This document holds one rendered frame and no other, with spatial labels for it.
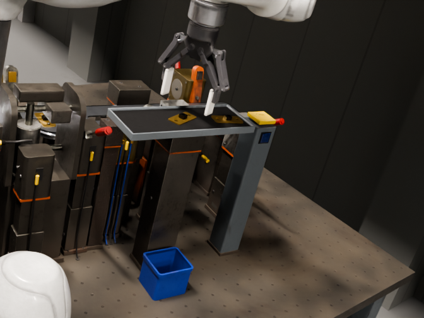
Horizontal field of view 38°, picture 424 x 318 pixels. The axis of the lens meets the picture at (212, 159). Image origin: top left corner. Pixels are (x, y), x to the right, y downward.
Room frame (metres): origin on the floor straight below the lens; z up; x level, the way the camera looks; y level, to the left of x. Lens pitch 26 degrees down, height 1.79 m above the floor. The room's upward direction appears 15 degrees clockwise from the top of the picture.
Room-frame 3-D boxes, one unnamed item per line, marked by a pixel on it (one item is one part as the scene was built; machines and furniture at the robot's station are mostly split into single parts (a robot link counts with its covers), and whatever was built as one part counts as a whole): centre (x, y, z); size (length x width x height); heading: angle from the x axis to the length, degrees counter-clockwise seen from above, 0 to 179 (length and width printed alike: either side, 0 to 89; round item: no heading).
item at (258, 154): (1.61, -0.10, 0.92); 0.08 x 0.08 x 0.44; 40
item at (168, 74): (1.47, 0.16, 1.24); 0.03 x 0.01 x 0.07; 155
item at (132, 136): (1.44, 0.09, 1.16); 0.37 x 0.14 x 0.02; 130
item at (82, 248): (1.41, 0.32, 0.89); 0.12 x 0.07 x 0.38; 40
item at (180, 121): (1.44, 0.10, 1.17); 0.08 x 0.04 x 0.01; 155
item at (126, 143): (1.52, 0.25, 0.89); 0.12 x 0.08 x 0.38; 40
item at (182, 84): (2.08, 0.16, 0.88); 0.14 x 0.09 x 0.36; 40
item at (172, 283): (1.35, 0.04, 0.75); 0.11 x 0.10 x 0.09; 130
